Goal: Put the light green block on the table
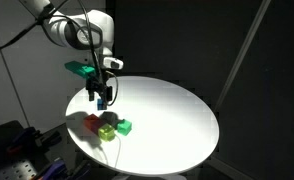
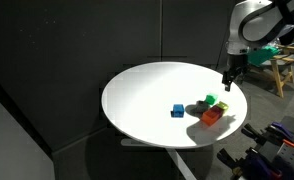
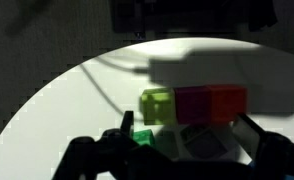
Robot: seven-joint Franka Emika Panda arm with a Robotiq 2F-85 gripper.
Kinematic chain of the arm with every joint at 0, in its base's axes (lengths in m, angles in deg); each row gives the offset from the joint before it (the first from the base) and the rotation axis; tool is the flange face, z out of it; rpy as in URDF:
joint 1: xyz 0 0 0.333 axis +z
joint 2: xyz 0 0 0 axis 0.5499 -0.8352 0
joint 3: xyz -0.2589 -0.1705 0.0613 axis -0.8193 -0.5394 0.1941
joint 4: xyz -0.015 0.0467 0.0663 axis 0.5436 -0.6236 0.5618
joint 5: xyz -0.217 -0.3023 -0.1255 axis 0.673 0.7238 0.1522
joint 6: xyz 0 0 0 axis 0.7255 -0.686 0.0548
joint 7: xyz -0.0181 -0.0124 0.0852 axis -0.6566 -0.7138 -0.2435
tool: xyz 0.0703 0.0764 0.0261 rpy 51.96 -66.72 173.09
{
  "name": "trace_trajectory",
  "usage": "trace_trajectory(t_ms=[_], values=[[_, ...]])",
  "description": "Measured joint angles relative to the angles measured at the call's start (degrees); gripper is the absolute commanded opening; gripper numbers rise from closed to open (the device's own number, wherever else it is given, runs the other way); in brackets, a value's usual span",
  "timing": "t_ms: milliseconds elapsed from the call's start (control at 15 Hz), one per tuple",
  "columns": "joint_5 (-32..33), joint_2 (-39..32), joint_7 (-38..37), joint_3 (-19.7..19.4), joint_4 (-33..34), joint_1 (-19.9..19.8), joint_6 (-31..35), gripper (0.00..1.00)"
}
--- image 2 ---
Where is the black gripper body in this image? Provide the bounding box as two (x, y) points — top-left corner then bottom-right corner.
(226, 53), (251, 77)

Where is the yellow-green block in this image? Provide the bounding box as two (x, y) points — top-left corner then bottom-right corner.
(216, 100), (230, 113)

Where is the grey block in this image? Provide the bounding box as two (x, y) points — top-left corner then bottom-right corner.
(194, 100), (211, 115)

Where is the orange block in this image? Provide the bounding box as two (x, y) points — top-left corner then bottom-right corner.
(200, 109), (222, 127)

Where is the blue block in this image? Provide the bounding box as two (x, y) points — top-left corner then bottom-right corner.
(170, 103), (186, 119)

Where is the wooden chair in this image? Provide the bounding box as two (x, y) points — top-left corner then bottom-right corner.
(243, 44), (294, 99)

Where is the black spring clamp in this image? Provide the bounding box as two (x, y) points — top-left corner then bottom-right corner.
(240, 122), (271, 147)
(216, 148), (245, 176)

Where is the purple and orange clamp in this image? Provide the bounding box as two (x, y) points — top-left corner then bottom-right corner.
(266, 121), (294, 149)

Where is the purple and red clamp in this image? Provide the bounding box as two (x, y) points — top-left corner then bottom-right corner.
(244, 147), (283, 180)

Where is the black perforated board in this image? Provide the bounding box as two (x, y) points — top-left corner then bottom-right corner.
(261, 115), (294, 180)

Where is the white table leg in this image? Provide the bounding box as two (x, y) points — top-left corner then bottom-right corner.
(120, 137), (199, 180)

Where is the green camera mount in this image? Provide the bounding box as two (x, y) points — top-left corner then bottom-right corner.
(247, 45), (281, 67)

